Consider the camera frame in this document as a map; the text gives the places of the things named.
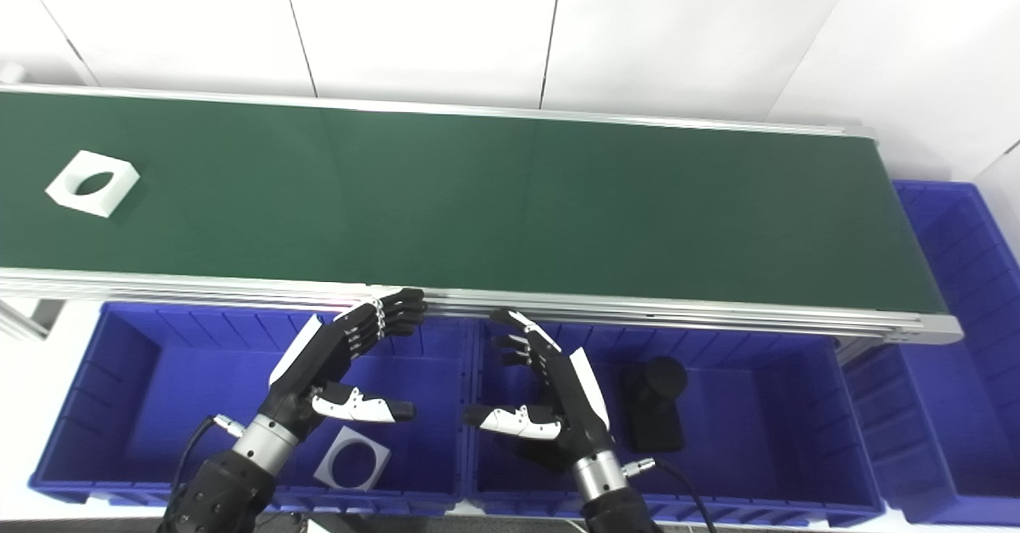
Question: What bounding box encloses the blue plastic bin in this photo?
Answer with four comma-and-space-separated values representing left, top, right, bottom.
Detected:
28, 302, 479, 516
843, 181, 1020, 526
466, 318, 885, 527

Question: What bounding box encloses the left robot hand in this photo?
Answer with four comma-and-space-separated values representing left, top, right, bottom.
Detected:
263, 288, 429, 438

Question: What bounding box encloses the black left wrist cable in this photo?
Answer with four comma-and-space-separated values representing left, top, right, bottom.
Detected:
171, 413, 244, 502

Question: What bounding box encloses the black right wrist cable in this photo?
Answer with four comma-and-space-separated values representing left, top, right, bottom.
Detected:
626, 457, 718, 533

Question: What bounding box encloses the green conveyor belt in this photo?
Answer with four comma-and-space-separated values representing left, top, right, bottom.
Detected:
0, 83, 965, 347

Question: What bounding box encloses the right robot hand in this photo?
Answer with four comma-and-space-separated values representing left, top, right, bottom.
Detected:
464, 308, 614, 470

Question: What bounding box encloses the black cylinder-on-base part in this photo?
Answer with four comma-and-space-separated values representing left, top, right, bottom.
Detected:
620, 356, 688, 454

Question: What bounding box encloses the white square part with hole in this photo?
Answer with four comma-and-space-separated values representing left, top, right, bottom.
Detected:
45, 151, 141, 218
313, 426, 392, 492

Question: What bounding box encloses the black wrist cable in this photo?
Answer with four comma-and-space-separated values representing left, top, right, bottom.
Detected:
171, 413, 244, 502
626, 457, 718, 533

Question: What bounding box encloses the aluminium conveyor leg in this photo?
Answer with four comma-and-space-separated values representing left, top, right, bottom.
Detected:
0, 298, 65, 341

